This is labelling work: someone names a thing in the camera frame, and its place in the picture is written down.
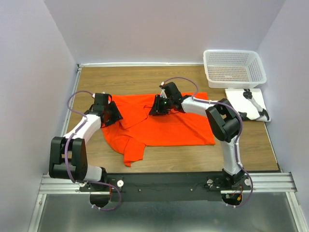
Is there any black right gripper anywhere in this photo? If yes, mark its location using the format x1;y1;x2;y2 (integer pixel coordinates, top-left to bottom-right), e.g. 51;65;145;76
148;94;173;116

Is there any orange t shirt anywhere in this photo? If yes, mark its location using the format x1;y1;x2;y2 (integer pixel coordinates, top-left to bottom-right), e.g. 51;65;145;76
102;94;215;166

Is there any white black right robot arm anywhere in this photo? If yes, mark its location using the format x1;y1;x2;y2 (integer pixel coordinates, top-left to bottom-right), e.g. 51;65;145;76
149;82;244;189

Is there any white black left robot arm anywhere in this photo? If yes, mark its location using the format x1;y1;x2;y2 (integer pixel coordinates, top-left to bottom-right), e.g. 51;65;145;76
49;90;123;191

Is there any white plastic mesh basket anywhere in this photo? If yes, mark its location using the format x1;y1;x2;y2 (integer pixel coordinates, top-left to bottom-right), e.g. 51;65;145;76
203;49;267;88

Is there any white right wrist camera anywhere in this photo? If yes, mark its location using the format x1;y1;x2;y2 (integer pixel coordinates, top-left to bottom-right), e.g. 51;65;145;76
159;82;167;99

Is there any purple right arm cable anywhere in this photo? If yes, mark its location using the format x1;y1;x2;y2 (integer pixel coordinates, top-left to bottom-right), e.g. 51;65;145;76
159;76;254;208

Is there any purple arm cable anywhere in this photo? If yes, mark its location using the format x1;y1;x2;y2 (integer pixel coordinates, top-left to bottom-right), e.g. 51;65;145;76
159;76;254;208
66;90;122;212

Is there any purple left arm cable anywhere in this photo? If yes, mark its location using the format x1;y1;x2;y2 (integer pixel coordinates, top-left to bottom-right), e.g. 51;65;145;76
66;90;122;212

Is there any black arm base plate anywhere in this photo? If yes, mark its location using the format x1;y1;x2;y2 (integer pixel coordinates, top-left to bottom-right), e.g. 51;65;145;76
78;172;252;208

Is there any aluminium front frame rail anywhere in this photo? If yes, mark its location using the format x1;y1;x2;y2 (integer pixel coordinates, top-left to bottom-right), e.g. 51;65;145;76
39;173;297;194

